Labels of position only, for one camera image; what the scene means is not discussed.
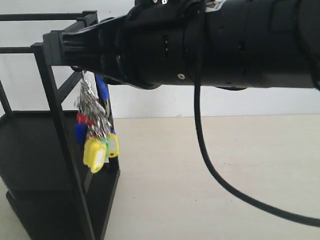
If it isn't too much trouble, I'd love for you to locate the black cable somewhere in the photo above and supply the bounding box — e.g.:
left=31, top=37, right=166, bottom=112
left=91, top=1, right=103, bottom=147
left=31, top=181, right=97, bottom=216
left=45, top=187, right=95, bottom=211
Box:
left=193, top=0, right=320, bottom=228

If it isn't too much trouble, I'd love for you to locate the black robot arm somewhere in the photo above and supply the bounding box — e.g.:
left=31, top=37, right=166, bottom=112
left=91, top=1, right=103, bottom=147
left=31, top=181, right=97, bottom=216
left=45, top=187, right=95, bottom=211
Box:
left=43, top=0, right=320, bottom=90

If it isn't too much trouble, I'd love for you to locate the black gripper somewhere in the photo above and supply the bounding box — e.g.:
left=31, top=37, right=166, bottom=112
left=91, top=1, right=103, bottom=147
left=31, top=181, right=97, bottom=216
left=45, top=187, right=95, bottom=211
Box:
left=43, top=0, right=206, bottom=89

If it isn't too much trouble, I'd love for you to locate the colourful key tag bunch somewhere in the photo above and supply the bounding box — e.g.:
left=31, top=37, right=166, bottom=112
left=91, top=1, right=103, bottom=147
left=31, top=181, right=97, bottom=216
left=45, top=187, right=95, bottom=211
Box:
left=74, top=71, right=120, bottom=174

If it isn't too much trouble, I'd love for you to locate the black metal shelf rack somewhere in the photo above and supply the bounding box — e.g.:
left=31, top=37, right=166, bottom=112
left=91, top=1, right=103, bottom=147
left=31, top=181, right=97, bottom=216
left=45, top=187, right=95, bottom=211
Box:
left=0, top=9, right=121, bottom=240

